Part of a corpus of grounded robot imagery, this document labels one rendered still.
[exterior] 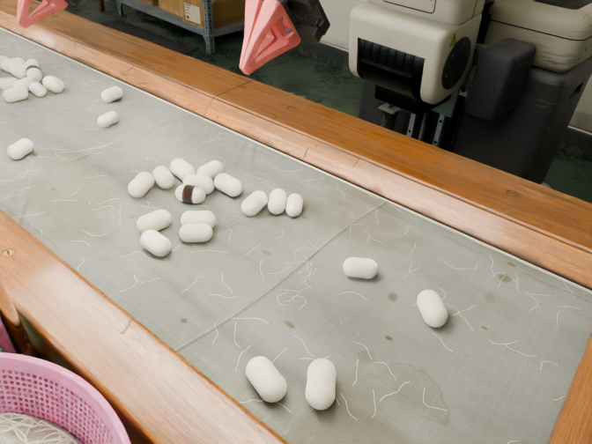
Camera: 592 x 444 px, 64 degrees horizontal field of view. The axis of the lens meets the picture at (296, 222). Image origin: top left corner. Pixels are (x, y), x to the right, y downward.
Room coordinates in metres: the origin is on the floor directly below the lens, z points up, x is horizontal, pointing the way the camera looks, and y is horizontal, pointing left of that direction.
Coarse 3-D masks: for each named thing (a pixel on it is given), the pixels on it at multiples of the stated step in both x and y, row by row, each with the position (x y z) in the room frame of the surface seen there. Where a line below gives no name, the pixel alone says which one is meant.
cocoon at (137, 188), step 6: (138, 174) 0.44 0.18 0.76; (144, 174) 0.44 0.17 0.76; (150, 174) 0.44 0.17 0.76; (138, 180) 0.43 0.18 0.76; (144, 180) 0.43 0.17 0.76; (150, 180) 0.44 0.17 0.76; (132, 186) 0.42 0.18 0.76; (138, 186) 0.42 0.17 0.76; (144, 186) 0.43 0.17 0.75; (150, 186) 0.44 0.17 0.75; (132, 192) 0.42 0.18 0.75; (138, 192) 0.42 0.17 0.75; (144, 192) 0.42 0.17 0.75
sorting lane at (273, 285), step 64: (64, 64) 0.80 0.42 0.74; (0, 128) 0.57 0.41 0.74; (64, 128) 0.58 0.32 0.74; (128, 128) 0.58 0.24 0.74; (192, 128) 0.59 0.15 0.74; (0, 192) 0.42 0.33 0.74; (64, 192) 0.43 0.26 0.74; (128, 192) 0.43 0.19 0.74; (320, 192) 0.45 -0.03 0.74; (64, 256) 0.32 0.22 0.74; (128, 256) 0.33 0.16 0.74; (192, 256) 0.33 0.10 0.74; (256, 256) 0.34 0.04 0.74; (320, 256) 0.34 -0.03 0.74; (384, 256) 0.35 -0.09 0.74; (448, 256) 0.35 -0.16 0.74; (512, 256) 0.36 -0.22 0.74; (192, 320) 0.26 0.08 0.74; (256, 320) 0.26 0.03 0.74; (320, 320) 0.26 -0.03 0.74; (384, 320) 0.27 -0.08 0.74; (448, 320) 0.27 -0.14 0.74; (512, 320) 0.27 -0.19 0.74; (576, 320) 0.28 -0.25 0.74; (384, 384) 0.20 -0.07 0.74; (448, 384) 0.21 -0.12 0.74; (512, 384) 0.21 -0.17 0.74
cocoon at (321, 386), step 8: (320, 360) 0.21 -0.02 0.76; (328, 360) 0.21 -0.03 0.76; (312, 368) 0.20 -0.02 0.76; (320, 368) 0.20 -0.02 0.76; (328, 368) 0.20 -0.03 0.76; (312, 376) 0.20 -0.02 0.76; (320, 376) 0.19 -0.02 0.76; (328, 376) 0.20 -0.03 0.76; (336, 376) 0.20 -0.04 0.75; (312, 384) 0.19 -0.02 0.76; (320, 384) 0.19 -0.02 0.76; (328, 384) 0.19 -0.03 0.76; (312, 392) 0.18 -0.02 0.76; (320, 392) 0.18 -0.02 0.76; (328, 392) 0.18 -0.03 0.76; (312, 400) 0.18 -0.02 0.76; (320, 400) 0.18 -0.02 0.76; (328, 400) 0.18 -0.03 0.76; (320, 408) 0.18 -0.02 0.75
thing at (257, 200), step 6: (258, 192) 0.42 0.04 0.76; (246, 198) 0.41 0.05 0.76; (252, 198) 0.41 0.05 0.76; (258, 198) 0.41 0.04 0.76; (264, 198) 0.41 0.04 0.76; (246, 204) 0.40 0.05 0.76; (252, 204) 0.40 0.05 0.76; (258, 204) 0.40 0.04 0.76; (264, 204) 0.41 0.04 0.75; (246, 210) 0.40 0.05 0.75; (252, 210) 0.40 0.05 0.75; (258, 210) 0.40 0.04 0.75
